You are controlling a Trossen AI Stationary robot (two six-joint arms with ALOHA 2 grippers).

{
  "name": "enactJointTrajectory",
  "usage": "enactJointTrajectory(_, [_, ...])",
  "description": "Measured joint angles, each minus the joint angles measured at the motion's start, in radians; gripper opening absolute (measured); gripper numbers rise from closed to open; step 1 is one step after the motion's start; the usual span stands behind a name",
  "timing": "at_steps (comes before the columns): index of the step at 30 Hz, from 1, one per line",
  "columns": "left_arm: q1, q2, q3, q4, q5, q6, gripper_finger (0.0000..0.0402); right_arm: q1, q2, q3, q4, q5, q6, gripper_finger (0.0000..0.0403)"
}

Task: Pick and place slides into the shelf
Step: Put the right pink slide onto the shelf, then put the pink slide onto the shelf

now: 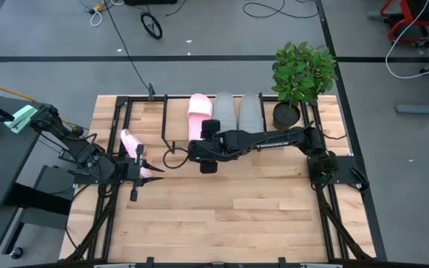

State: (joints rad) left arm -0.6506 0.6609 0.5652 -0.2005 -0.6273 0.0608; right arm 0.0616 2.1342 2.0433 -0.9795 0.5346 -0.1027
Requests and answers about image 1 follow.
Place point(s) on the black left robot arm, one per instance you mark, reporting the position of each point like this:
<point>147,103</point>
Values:
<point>88,156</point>

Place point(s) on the black frame wooden shelf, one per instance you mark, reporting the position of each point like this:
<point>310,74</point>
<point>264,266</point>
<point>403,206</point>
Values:
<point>177,119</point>

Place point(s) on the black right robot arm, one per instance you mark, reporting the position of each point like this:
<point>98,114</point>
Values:
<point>274,143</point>

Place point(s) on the black aluminium rig frame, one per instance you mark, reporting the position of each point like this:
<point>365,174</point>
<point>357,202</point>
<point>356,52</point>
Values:
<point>122,100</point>

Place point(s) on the black side desk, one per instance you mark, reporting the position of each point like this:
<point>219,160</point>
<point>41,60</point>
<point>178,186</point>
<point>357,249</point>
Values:
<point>9,164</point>

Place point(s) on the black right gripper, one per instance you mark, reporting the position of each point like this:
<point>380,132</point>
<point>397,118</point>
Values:
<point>210,149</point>

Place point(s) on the pink rubber slide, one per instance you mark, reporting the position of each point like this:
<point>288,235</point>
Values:
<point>130,143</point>
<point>199,111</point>

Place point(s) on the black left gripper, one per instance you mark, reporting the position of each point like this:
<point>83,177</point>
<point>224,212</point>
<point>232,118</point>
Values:
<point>134,175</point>

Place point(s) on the yellow floor strip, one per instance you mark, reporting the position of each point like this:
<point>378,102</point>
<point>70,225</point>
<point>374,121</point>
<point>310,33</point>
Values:
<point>6,89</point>

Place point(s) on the red frame cart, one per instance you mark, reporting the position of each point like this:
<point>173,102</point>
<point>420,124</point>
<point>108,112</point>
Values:
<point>423,11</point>

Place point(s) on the mint green stapler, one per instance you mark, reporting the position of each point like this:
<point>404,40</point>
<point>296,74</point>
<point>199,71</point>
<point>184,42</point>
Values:
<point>21,118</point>

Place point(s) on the grey rubber slide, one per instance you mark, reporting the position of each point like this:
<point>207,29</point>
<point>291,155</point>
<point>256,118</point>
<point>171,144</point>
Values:
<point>250,111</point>
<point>225,111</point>

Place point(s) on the green potted plant black pot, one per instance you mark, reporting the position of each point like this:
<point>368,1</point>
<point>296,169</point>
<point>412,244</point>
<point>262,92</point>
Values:
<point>300,70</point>

